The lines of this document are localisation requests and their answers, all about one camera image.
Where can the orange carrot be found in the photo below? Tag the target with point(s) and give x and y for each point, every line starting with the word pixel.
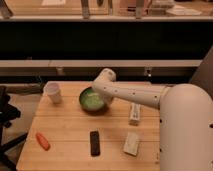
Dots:
pixel 43 142

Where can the white tube bottle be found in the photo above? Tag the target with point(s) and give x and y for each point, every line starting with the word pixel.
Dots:
pixel 135 111

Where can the white sponge block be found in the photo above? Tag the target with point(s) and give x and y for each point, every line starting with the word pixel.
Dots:
pixel 131 144

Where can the wooden table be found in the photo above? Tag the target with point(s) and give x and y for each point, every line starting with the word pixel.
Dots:
pixel 67 128

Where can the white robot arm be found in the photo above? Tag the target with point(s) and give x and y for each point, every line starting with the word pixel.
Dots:
pixel 186 119

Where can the white paper cup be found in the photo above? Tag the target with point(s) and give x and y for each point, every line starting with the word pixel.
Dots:
pixel 53 91

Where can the black remote control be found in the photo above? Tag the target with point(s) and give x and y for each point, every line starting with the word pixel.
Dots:
pixel 94 143

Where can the black office chair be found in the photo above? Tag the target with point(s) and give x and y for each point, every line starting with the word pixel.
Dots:
pixel 8 113

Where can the green ceramic bowl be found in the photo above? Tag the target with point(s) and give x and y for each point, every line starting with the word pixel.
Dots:
pixel 90 101

